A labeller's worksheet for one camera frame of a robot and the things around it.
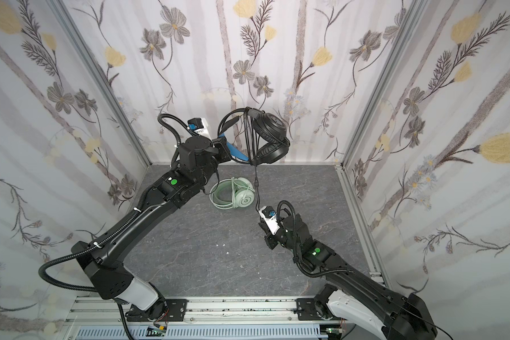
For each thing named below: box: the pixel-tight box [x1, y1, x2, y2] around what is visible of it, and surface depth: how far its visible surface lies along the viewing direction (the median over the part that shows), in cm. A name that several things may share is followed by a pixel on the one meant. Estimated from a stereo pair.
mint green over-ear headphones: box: [208, 177, 256, 210], surface depth 102 cm
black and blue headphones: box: [218, 106, 291, 167], surface depth 60 cm
